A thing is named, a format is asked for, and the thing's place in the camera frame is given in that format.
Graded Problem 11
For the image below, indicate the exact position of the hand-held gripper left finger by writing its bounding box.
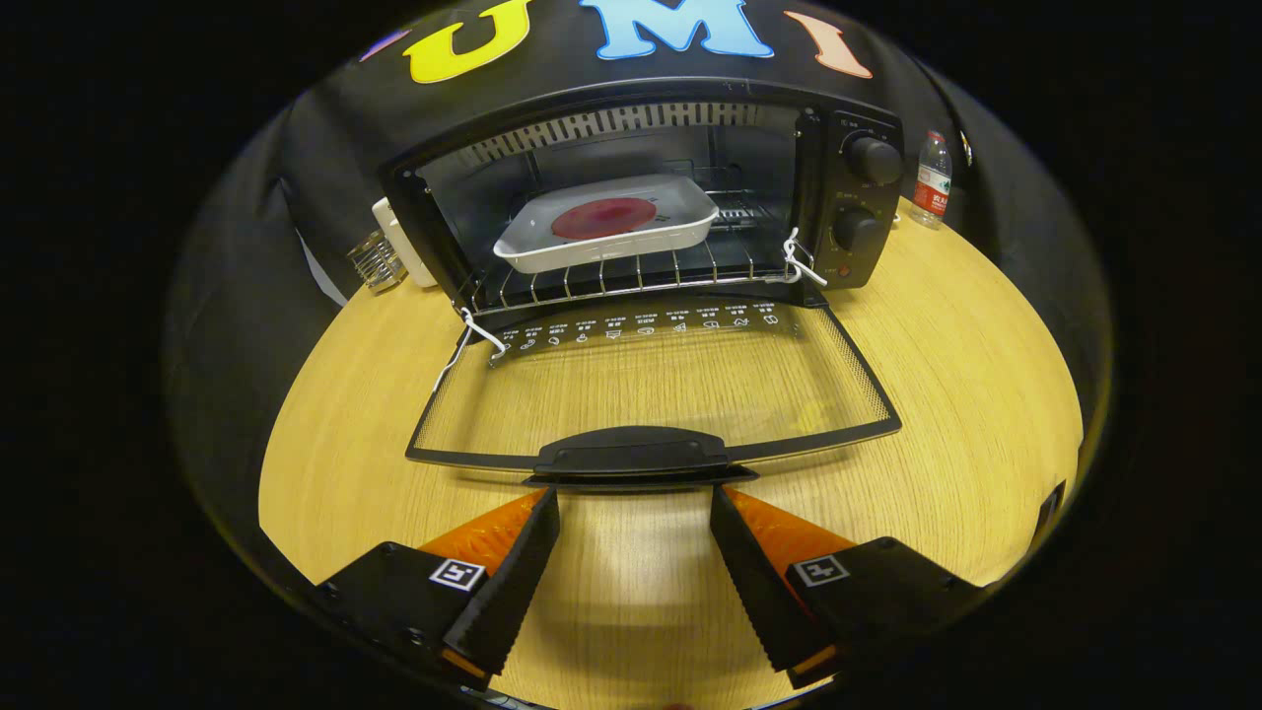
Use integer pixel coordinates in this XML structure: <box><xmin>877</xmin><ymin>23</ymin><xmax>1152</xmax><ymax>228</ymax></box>
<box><xmin>315</xmin><ymin>486</ymin><xmax>561</xmax><ymax>689</ymax></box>

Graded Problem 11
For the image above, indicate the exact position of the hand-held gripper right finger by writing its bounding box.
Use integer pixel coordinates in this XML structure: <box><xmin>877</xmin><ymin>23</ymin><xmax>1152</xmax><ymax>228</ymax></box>
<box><xmin>710</xmin><ymin>483</ymin><xmax>987</xmax><ymax>689</ymax></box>

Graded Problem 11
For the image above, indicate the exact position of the pink meat slice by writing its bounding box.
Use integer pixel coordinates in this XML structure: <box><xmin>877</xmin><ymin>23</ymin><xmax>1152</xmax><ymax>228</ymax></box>
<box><xmin>550</xmin><ymin>197</ymin><xmax>660</xmax><ymax>242</ymax></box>

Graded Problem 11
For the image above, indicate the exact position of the white rectangular food tray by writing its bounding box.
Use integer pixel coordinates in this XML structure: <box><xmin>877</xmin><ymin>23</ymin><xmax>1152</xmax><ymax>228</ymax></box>
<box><xmin>493</xmin><ymin>175</ymin><xmax>721</xmax><ymax>275</ymax></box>

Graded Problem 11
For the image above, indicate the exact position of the black toaster oven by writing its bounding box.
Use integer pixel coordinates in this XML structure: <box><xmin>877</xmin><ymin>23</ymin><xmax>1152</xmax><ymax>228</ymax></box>
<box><xmin>380</xmin><ymin>77</ymin><xmax>906</xmax><ymax>491</ymax></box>

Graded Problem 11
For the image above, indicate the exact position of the white bread toaster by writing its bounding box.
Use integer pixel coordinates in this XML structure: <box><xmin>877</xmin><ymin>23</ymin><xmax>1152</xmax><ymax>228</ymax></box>
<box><xmin>372</xmin><ymin>197</ymin><xmax>440</xmax><ymax>289</ymax></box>

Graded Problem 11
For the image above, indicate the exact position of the black backdrop cloth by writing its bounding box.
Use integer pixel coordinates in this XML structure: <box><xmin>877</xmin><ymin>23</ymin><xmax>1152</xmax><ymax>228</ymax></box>
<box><xmin>168</xmin><ymin>0</ymin><xmax>1115</xmax><ymax>474</ymax></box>

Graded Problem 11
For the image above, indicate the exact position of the clear water bottle red label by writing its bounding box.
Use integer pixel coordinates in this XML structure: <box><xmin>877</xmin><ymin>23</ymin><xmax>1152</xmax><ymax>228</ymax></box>
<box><xmin>909</xmin><ymin>131</ymin><xmax>953</xmax><ymax>231</ymax></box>

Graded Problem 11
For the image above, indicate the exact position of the white string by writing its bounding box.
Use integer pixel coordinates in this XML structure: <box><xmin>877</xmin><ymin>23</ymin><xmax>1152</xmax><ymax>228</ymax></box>
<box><xmin>432</xmin><ymin>308</ymin><xmax>510</xmax><ymax>393</ymax></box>
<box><xmin>782</xmin><ymin>228</ymin><xmax>829</xmax><ymax>288</ymax></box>

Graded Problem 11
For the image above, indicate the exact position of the wire mesh basket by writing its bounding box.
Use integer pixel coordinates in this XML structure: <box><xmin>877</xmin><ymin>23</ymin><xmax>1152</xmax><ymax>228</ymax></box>
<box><xmin>346</xmin><ymin>230</ymin><xmax>407</xmax><ymax>294</ymax></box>

